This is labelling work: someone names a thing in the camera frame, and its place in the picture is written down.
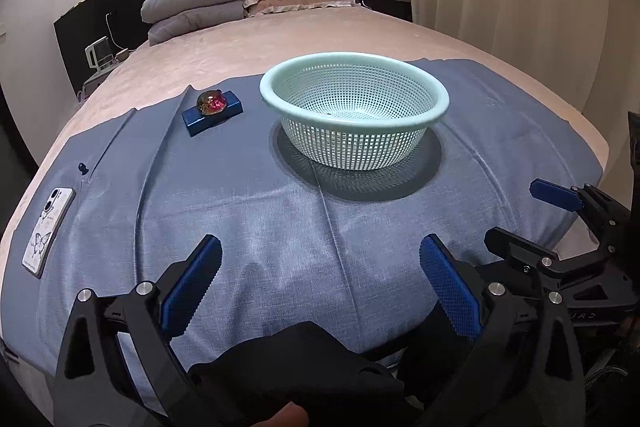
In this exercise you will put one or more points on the black sleeve forearm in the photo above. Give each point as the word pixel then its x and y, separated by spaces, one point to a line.
pixel 301 376

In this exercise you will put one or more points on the lower pink ruffled pillow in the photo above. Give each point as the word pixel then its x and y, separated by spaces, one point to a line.
pixel 265 7

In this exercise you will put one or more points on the purple glass ball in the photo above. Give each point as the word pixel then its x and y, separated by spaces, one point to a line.
pixel 211 102

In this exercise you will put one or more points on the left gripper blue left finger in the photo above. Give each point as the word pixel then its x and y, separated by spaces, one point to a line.
pixel 184 284

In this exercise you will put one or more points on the mint green plastic basket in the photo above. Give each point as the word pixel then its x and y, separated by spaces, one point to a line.
pixel 353 111

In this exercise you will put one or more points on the beige bed cover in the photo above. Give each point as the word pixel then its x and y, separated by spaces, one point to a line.
pixel 206 59

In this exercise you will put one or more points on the white appliance on nightstand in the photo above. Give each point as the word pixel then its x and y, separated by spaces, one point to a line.
pixel 99 54

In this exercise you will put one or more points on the lower grey folded quilt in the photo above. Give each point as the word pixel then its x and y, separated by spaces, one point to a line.
pixel 195 19

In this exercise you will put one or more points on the white smartphone butterfly case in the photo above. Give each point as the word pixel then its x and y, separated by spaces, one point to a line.
pixel 40 241

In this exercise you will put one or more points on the blue cloth mat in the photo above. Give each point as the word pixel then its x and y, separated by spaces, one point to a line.
pixel 301 241

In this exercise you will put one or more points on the blue rectangular box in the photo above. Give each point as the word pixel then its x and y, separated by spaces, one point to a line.
pixel 196 123

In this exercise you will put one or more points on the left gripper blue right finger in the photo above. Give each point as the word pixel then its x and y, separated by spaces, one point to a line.
pixel 456 285

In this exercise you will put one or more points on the small dark blue peg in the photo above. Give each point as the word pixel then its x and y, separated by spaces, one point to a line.
pixel 83 169

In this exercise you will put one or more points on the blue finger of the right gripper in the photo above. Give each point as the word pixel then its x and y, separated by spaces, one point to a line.
pixel 518 252
pixel 555 195

